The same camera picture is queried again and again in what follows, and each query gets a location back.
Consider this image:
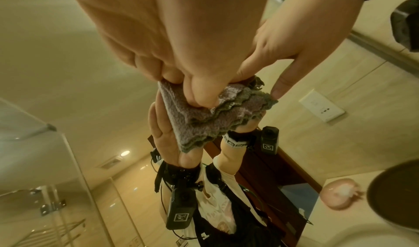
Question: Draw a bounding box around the white wall socket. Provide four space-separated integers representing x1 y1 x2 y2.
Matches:
299 89 346 124

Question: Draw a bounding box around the glass shower door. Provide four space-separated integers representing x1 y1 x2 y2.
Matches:
0 98 145 247

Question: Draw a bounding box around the brown wooden door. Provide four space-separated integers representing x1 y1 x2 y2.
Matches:
147 134 323 243

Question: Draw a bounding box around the person's right hand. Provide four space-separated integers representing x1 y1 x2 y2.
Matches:
236 0 366 99

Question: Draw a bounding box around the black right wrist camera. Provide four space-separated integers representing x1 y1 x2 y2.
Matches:
390 0 419 52

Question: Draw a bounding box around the ceiling vent grille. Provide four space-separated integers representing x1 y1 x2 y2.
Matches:
97 156 124 170

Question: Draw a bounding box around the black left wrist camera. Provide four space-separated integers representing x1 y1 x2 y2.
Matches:
165 187 198 230

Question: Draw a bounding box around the person's left hand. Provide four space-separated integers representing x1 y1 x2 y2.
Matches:
64 0 273 110

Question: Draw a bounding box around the metal trim strip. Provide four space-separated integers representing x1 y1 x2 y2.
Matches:
348 31 419 75

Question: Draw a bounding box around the metal towel rail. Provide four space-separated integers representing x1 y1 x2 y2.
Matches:
18 218 88 247

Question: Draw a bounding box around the large wall mirror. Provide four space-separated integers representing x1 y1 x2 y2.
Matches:
0 0 419 247

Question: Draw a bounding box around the pink round soap dish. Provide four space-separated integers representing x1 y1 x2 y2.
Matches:
319 178 365 210

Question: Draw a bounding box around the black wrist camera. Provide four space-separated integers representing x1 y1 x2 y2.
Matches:
390 0 419 52
165 187 198 230

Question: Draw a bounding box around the grey microfibre cloth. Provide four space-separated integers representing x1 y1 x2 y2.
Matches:
158 75 279 154

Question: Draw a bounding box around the dark round basin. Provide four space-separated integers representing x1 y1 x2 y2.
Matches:
367 158 419 232

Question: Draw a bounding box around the metal door hinge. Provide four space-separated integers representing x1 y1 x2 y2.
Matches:
40 199 67 217

